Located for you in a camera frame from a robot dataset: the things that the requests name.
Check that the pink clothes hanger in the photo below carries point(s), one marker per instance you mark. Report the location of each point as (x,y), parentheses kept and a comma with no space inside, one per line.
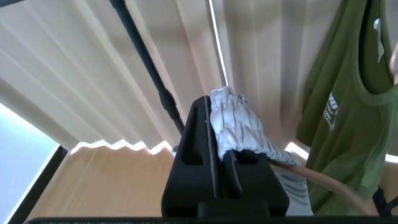
(326,182)

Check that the beige curtain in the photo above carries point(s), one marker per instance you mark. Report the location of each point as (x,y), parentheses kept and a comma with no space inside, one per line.
(77,62)

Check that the green long-sleeved shirt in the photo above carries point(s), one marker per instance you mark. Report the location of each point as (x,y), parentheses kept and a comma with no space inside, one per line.
(342,140)

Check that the black clothes rack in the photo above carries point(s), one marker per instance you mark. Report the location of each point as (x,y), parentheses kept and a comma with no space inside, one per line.
(146,59)

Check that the pale grey shorts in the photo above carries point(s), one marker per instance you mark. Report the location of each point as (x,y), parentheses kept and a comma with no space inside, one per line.
(236,124)

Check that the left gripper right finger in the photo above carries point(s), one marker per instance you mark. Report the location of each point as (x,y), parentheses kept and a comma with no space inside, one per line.
(255,180)

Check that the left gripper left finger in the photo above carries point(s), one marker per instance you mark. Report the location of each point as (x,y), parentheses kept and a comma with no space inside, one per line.
(186,186)

